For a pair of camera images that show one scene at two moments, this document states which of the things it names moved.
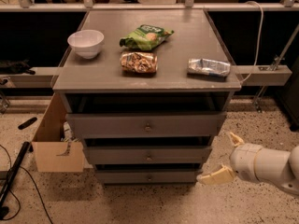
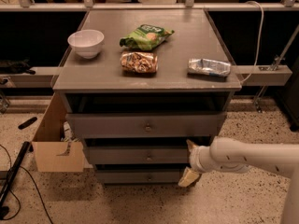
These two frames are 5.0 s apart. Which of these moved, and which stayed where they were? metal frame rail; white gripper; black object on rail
Moved: white gripper
Stayed: black object on rail; metal frame rail
